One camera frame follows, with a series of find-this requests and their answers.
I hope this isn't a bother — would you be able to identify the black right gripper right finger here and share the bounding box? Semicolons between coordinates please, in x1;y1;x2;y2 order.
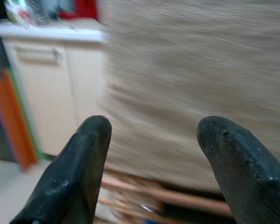
196;116;280;224

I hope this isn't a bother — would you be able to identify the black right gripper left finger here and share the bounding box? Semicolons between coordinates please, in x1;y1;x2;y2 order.
9;115;112;224

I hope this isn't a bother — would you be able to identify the grey fridge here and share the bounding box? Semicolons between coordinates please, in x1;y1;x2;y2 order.
99;0;280;194

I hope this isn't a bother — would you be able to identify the wooden slatted pallet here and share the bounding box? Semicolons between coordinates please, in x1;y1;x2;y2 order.
93;168;236;224

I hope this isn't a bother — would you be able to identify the green board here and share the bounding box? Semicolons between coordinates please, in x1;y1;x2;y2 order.
6;67;51;162

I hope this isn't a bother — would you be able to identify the cream kitchen cabinet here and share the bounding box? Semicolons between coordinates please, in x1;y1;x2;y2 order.
0;20;110;161

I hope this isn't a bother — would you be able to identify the orange board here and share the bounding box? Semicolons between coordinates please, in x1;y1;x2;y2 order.
0;69;38;171

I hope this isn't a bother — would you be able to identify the red kitchen appliance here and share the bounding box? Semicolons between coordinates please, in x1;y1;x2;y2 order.
59;0;100;21

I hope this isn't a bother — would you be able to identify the clear plastic bag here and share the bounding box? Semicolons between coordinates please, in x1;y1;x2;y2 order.
4;0;61;26

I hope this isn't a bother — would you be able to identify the silver cabinet bar handle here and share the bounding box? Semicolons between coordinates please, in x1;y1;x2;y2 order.
15;46;61;63

